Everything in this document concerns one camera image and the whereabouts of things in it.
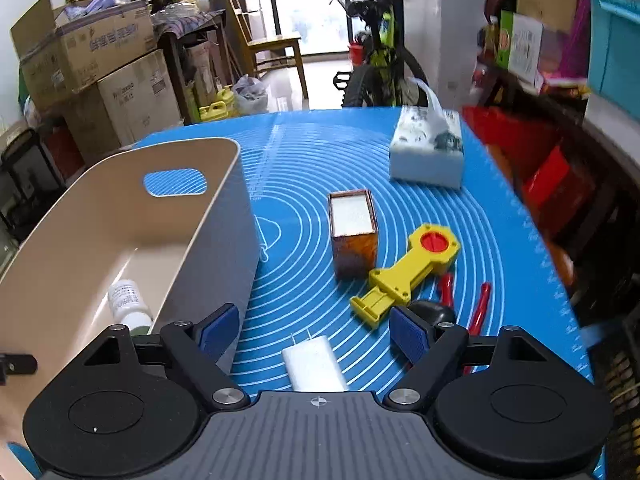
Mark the beige plastic storage bin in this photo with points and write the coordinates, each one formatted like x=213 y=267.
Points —
x=175 y=218

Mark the red action figure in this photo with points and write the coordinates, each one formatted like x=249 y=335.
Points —
x=473 y=318

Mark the yellow red toy tool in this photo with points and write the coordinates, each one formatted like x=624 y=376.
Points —
x=432 y=249

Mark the black metal rack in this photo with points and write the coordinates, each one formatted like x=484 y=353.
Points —
x=33 y=200

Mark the white tissue box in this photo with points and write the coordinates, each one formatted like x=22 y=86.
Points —
x=427 y=145

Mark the blue silicone baking mat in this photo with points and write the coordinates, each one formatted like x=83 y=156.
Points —
x=258 y=299

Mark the open top cardboard box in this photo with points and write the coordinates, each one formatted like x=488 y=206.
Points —
x=61 y=51

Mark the teal plastic storage bin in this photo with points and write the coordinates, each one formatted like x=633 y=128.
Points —
x=614 y=69

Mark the large lower cardboard box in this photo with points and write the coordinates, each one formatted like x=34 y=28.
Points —
x=123 y=108

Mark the wooden chair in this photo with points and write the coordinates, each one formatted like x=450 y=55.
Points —
x=267 y=54

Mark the red shopping bag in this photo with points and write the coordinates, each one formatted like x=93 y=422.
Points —
x=552 y=186

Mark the white refrigerator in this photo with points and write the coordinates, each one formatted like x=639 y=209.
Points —
x=442 y=36

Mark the white pill bottle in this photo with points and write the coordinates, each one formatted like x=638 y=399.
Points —
x=128 y=307

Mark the yellow oil jug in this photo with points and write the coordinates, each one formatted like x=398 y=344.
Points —
x=223 y=107

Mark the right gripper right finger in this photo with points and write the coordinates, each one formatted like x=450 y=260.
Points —
x=434 y=352

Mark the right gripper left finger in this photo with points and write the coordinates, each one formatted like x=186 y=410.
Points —
x=193 y=351

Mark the white power adapter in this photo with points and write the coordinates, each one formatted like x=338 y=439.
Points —
x=312 y=366

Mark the green black bicycle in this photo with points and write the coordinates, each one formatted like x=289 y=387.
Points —
x=388 y=74

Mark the green white product box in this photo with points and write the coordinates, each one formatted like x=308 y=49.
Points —
x=519 y=44

